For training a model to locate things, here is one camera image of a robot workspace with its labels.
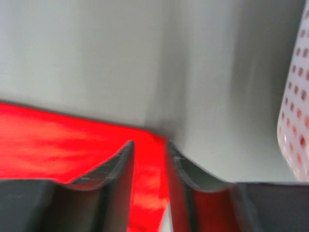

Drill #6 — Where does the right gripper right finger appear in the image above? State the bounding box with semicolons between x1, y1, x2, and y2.
166;141;232;232

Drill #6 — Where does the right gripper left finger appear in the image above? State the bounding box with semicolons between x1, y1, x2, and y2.
70;141;135;232

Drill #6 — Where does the red t shirt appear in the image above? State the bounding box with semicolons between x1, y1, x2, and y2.
0;102;169;232

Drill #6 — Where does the white plastic laundry basket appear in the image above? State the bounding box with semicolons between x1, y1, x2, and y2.
277;1;309;182

